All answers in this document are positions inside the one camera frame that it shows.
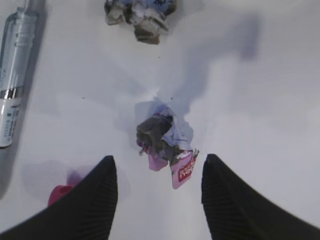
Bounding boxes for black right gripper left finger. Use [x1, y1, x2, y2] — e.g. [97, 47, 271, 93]
[0, 155, 118, 240]

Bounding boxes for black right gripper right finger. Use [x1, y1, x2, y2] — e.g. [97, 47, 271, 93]
[201, 154, 320, 240]

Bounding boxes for pink paper ball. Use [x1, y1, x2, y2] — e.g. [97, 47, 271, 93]
[136, 104, 199, 190]

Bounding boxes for grey paper ball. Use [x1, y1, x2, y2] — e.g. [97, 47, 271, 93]
[104, 0, 177, 45]

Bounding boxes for pink pencil sharpener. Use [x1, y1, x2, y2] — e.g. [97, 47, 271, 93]
[47, 184, 75, 207]

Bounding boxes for blue grip pen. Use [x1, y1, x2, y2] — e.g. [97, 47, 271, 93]
[0, 0, 47, 198]

